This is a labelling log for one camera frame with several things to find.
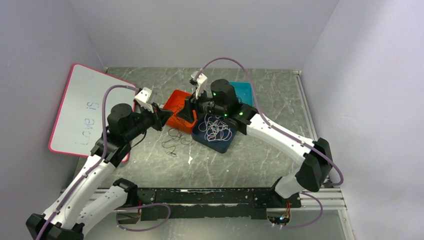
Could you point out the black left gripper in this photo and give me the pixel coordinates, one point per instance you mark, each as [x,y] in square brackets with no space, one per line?
[159,116]

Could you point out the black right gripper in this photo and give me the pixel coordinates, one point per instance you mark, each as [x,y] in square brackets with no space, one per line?
[190,104]

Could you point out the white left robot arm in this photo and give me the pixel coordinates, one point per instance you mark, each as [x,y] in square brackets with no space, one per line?
[71,216]

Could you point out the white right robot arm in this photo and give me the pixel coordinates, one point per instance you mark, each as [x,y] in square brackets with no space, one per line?
[312,156]

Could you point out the orange plastic bin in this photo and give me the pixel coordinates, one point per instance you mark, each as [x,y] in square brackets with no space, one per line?
[175,103]

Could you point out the dark blue plastic bin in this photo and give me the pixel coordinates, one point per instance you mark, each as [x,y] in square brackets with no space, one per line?
[213,133]

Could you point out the teal plastic bin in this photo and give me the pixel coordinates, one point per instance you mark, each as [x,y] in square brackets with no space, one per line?
[243,92]

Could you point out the pink-framed whiteboard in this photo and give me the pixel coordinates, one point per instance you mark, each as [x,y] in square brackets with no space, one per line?
[78,124]

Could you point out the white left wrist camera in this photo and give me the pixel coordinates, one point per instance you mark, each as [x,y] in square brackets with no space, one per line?
[145,98]

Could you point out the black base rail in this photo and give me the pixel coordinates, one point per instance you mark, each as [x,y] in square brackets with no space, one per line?
[192,203]

